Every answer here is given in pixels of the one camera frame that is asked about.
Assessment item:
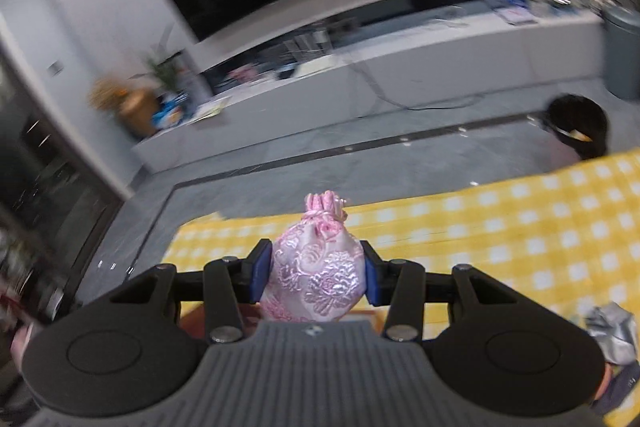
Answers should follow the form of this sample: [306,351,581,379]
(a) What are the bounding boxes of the dark cloth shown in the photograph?
[589,363,640,414]

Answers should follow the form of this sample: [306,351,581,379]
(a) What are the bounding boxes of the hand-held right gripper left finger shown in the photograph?
[110,239,274,344]

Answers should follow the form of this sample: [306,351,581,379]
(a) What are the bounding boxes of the white TV console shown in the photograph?
[131,0,608,175]

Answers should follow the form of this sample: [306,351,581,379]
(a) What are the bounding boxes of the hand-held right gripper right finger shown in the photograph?
[360,240,522,342]

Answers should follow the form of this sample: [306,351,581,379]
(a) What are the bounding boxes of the leafy plant beside vase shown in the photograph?
[131,27,193,100]

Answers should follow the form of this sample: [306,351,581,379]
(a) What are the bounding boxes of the yellowish paper booklet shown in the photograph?
[192,96,232,122]

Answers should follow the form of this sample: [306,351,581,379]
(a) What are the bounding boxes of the silver foil bag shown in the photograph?
[582,301,637,364]

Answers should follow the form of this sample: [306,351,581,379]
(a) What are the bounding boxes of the orange-brown vase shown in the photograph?
[90,77,160,138]

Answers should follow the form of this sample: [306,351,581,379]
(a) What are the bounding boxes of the pink brocade drawstring pouch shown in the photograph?
[259,190,366,324]

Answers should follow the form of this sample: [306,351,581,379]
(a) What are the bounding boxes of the yellow checkered tablecloth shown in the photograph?
[167,151,640,427]

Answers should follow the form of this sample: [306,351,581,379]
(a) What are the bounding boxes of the blue snack bag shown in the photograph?
[152,94,188,130]

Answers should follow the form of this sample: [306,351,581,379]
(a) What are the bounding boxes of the grey trash bin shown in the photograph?
[600,6,640,100]

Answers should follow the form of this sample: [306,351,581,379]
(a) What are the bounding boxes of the black cable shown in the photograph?
[350,61,483,112]

